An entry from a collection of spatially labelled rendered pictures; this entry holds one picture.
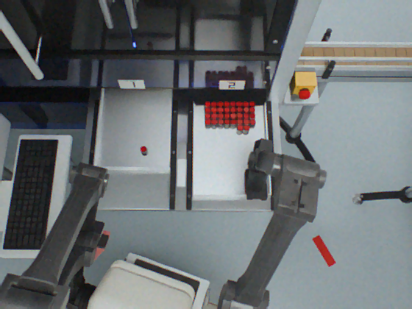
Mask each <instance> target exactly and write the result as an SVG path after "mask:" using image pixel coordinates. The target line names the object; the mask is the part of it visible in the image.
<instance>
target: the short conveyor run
mask: <svg viewBox="0 0 412 309"><path fill-rule="evenodd" d="M331 34H332V29H331V28H327V30H326V32H325V33H324V35H323V37H322V40H321V42H306V43H305V46H303V48H302V52H301V54H300V57H299V60H298V63H297V64H296V67H315V68H316V80H317V82H412V43H403V42H329V39H330V36H331Z"/></svg>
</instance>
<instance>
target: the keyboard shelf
mask: <svg viewBox="0 0 412 309"><path fill-rule="evenodd" d="M21 139H57V140H59V143H58V150H57V161H55V167H54V179H53V184H52V190H51V201H50V208H49V218H48V224H47V231H46V237H47V235H48V234H49V231H50V230H51V228H52V226H53V223H54V221H55V219H56V218H57V217H58V216H59V214H60V211H61V210H62V208H63V205H64V204H65V197H66V190H67V184H68V171H69V165H70V159H71V146H72V139H73V138H72V137H71V136H70V135H20V136H19V139H18V148H17V153H16V158H15V166H14V171H13V180H12V181H1V184H0V232H3V235H2V240H1V248H0V257H1V258H36V257H37V255H38V253H39V251H40V250H3V249H2V247H3V242H4V234H5V229H6V224H7V215H8V210H10V202H11V196H12V192H13V183H14V178H15V169H16V164H17V159H18V150H19V146H20V141H21Z"/></svg>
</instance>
